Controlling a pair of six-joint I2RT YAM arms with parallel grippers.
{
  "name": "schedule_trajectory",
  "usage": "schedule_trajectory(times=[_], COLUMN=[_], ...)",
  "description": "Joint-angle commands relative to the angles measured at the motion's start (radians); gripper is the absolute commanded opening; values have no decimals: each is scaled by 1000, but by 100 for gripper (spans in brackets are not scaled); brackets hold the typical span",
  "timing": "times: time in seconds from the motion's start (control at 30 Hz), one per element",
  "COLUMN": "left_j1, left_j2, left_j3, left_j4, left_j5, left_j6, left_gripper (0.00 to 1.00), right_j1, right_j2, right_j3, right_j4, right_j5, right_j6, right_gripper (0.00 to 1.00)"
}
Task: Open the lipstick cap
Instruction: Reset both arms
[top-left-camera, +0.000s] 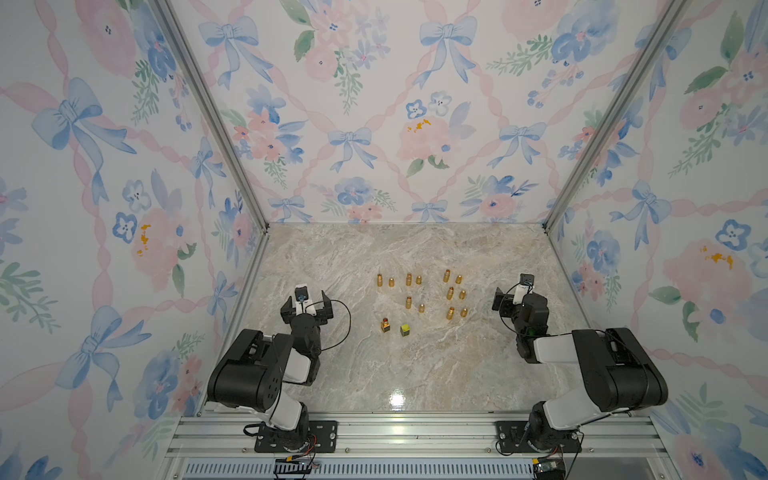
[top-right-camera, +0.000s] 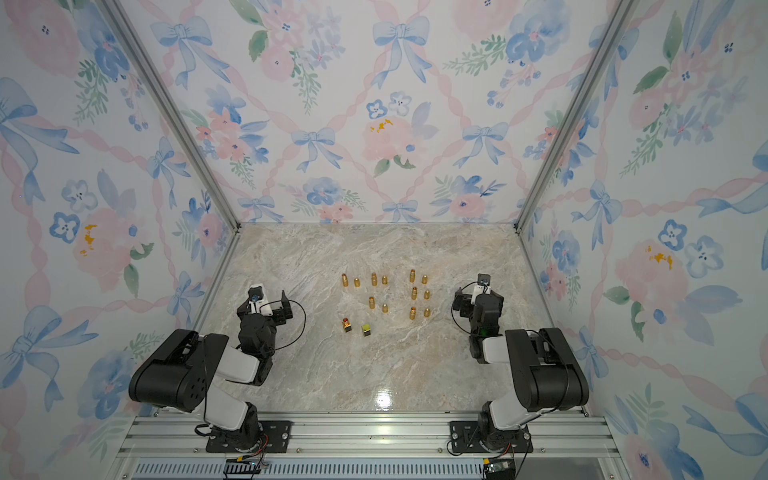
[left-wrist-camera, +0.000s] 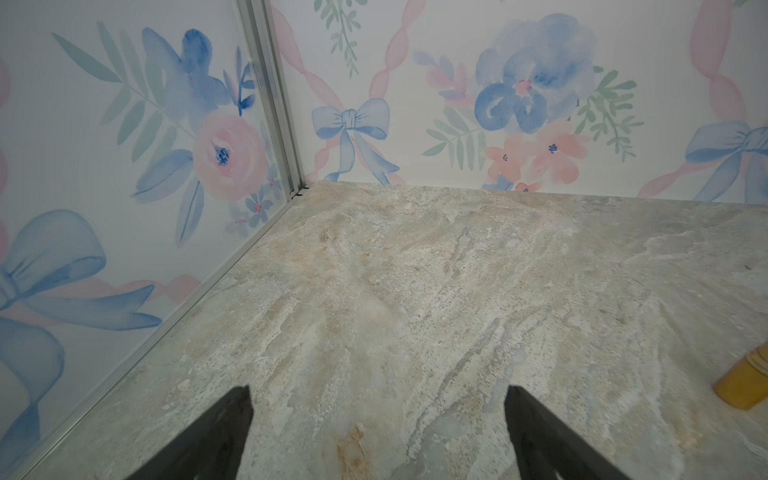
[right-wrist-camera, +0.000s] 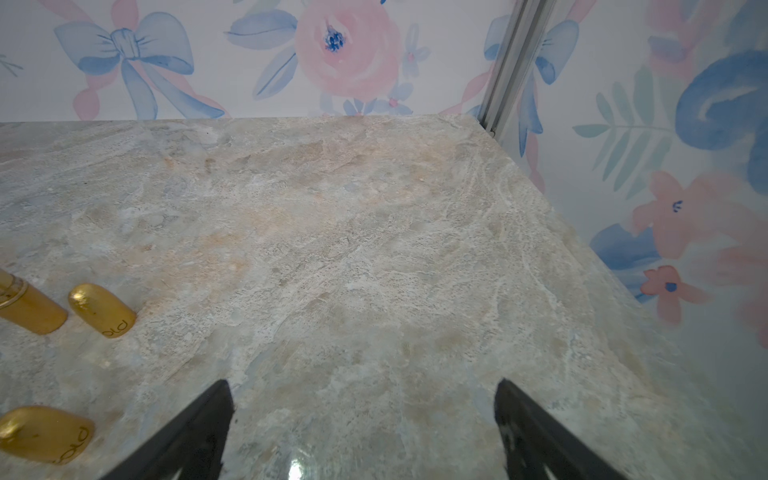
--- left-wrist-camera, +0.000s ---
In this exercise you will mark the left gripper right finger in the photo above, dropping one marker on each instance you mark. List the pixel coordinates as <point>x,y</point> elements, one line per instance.
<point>546,448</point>

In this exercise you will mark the left aluminium corner post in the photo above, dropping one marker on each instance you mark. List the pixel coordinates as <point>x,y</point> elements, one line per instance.
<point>260,33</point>

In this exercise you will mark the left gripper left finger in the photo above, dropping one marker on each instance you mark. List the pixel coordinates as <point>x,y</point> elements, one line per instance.
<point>209,448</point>

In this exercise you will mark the gold lipstick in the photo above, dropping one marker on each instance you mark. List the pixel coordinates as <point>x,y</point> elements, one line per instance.
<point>745,384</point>

